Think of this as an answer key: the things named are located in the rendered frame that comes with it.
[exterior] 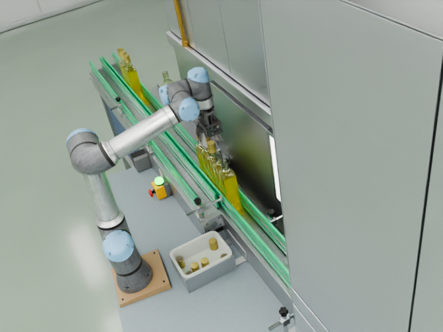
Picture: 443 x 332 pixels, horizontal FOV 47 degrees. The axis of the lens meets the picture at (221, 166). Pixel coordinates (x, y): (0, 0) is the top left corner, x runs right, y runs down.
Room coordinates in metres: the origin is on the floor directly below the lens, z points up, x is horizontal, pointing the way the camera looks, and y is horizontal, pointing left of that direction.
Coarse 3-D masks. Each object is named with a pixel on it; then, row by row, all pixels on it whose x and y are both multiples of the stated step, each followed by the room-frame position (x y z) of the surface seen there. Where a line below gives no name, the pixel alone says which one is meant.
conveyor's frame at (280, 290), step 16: (112, 64) 3.29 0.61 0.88; (96, 80) 3.08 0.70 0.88; (128, 128) 2.50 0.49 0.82; (160, 176) 2.05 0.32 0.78; (176, 192) 1.83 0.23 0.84; (192, 208) 1.65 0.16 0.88; (224, 224) 1.58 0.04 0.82; (240, 240) 1.44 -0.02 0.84; (256, 256) 1.31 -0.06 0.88; (256, 272) 1.33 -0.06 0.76; (272, 272) 1.21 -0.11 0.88; (272, 288) 1.21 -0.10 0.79; (288, 288) 1.13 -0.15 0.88; (288, 304) 1.11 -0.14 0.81
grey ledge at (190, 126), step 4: (152, 88) 2.81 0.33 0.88; (156, 88) 2.80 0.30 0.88; (152, 92) 2.76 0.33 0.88; (156, 92) 2.75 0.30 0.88; (156, 96) 2.70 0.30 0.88; (160, 100) 2.65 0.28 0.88; (184, 124) 2.33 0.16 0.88; (188, 124) 2.32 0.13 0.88; (192, 124) 2.31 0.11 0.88; (184, 128) 2.29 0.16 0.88; (188, 128) 2.28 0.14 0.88; (192, 128) 2.28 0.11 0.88; (188, 132) 2.25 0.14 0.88; (192, 132) 2.24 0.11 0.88; (192, 136) 2.20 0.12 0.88; (196, 140) 2.16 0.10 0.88; (216, 148) 2.05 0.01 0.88; (224, 156) 1.98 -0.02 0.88; (228, 160) 1.94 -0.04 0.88
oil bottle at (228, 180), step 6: (222, 174) 1.59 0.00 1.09; (228, 174) 1.58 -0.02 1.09; (234, 174) 1.59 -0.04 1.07; (222, 180) 1.58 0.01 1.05; (228, 180) 1.57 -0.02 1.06; (234, 180) 1.58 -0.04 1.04; (222, 186) 1.60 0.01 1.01; (228, 186) 1.57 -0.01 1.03; (234, 186) 1.58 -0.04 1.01; (222, 192) 1.61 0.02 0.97; (228, 192) 1.57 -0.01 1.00; (234, 192) 1.58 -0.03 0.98; (228, 198) 1.57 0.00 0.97; (234, 198) 1.58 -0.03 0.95; (234, 204) 1.57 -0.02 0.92; (240, 204) 1.58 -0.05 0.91
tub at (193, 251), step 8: (208, 232) 1.52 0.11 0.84; (216, 232) 1.52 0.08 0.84; (192, 240) 1.49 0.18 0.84; (200, 240) 1.50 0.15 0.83; (208, 240) 1.51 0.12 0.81; (176, 248) 1.47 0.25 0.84; (184, 248) 1.47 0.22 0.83; (192, 248) 1.48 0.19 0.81; (200, 248) 1.49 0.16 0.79; (208, 248) 1.50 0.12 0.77; (224, 248) 1.43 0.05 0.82; (176, 256) 1.45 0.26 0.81; (184, 256) 1.46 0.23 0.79; (192, 256) 1.47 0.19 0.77; (200, 256) 1.46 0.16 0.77; (208, 256) 1.45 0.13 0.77; (216, 256) 1.45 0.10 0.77; (176, 264) 1.38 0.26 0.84; (200, 264) 1.42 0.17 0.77; (216, 264) 1.35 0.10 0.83; (184, 272) 1.39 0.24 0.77; (200, 272) 1.32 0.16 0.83
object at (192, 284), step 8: (232, 240) 1.51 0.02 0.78; (240, 248) 1.44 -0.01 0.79; (232, 256) 1.38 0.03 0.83; (224, 264) 1.36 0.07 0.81; (232, 264) 1.37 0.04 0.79; (208, 272) 1.33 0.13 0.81; (216, 272) 1.35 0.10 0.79; (224, 272) 1.36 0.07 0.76; (184, 280) 1.31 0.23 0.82; (192, 280) 1.31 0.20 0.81; (200, 280) 1.32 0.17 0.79; (208, 280) 1.33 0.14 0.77; (192, 288) 1.31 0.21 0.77
